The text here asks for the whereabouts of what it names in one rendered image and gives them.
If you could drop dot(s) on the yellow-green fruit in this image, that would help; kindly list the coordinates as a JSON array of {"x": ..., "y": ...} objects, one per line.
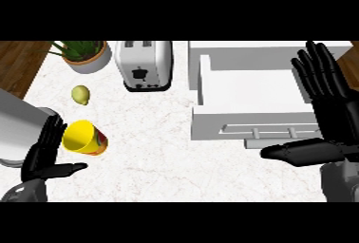
[{"x": 80, "y": 95}]

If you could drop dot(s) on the yellow cup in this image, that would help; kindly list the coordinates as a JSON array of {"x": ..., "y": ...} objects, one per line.
[{"x": 84, "y": 137}]

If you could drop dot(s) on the white open drawer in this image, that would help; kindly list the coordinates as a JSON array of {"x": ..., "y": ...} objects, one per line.
[{"x": 254, "y": 91}]

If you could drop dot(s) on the silver toaster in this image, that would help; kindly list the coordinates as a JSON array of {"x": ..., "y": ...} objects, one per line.
[{"x": 145, "y": 65}]

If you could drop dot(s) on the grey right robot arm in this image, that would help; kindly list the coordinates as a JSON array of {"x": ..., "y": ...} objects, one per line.
[{"x": 340, "y": 180}]

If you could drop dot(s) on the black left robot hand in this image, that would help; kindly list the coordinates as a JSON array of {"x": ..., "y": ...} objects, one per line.
[{"x": 42, "y": 158}]

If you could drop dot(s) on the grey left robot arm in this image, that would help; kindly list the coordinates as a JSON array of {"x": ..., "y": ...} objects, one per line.
[{"x": 25, "y": 191}]

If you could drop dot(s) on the potted green plant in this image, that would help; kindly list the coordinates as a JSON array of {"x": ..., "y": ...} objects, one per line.
[{"x": 84, "y": 55}]

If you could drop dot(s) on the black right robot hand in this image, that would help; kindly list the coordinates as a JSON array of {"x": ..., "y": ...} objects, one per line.
[{"x": 334, "y": 120}]

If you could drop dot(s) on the grey appliance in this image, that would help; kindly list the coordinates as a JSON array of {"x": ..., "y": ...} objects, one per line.
[{"x": 18, "y": 126}]

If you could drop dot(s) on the white drawer front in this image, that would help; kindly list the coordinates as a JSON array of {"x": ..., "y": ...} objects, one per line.
[{"x": 254, "y": 126}]

